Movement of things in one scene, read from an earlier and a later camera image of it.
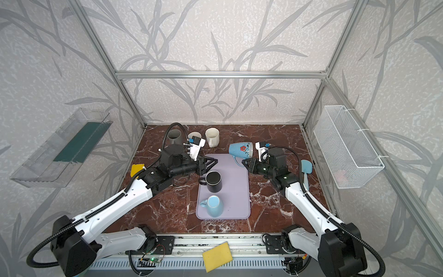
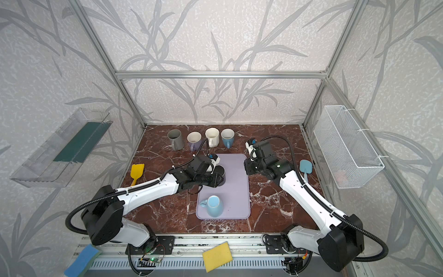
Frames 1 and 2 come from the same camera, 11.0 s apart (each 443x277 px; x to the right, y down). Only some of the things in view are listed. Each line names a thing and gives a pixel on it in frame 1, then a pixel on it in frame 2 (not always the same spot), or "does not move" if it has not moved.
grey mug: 174,136 does not move
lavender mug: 194,134 does not move
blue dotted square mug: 242,150 → 227,135
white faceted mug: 213,136 does not move
